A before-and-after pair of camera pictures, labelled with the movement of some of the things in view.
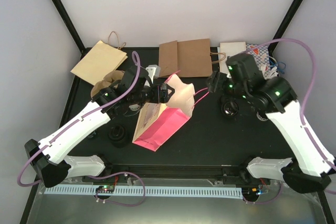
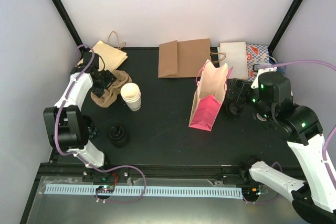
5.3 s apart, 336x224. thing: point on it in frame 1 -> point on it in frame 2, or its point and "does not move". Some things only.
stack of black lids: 116,135 does not move
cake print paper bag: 157,122 -> 211,82
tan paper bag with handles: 101,59 does not move
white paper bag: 227,49 does not move
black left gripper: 164,97 -> 110,78
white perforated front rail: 159,191 does not move
